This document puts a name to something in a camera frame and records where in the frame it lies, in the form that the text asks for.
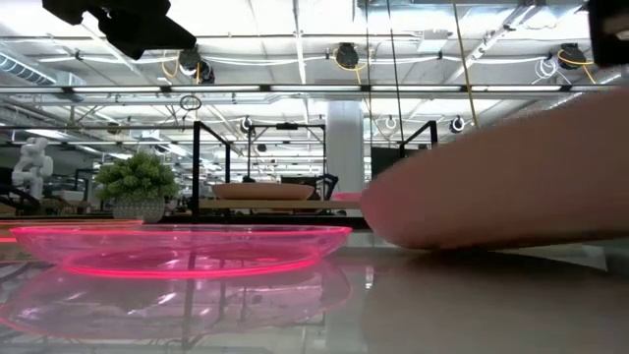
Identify black metal shelf leg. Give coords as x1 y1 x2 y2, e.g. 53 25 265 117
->
398 120 438 158
192 120 232 222

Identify black ceiling cable reel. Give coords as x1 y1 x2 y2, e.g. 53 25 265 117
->
557 42 589 71
177 46 216 85
333 42 363 70

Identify pink matte plate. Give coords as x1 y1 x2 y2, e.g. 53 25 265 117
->
210 182 315 202

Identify artificial green potted plant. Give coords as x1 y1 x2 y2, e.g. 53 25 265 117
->
93 150 181 223

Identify yellow hanging cable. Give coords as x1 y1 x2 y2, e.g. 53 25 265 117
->
451 0 481 130

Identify white humanoid robot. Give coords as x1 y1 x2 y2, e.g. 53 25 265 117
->
10 136 54 201

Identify black background station frame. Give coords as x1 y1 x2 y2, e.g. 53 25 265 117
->
247 122 328 181

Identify black hanging cable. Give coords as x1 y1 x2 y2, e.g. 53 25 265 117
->
386 0 405 145

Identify ceiling light strip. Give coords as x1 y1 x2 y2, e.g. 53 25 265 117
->
0 84 615 95

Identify beige matte plate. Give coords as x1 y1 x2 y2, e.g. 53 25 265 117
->
361 88 629 251

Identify silver ventilation duct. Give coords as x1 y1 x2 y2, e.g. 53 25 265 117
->
0 51 87 102

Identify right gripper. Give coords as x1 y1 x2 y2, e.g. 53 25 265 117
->
587 0 629 68

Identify white building column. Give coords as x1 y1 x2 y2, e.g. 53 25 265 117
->
326 100 366 194

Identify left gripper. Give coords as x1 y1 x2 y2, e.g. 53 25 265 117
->
41 0 198 61

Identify black metal table frame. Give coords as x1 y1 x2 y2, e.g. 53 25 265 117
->
0 211 371 231

